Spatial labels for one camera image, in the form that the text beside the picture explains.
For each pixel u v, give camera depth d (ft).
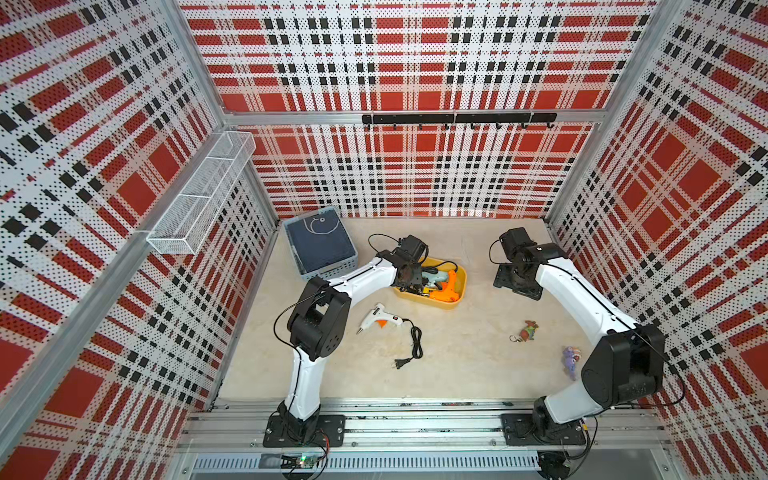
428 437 2.41
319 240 3.49
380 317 3.04
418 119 2.90
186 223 2.33
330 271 3.22
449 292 3.13
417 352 2.84
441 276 3.33
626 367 1.40
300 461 2.27
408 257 2.47
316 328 1.74
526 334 2.92
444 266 3.30
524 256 1.99
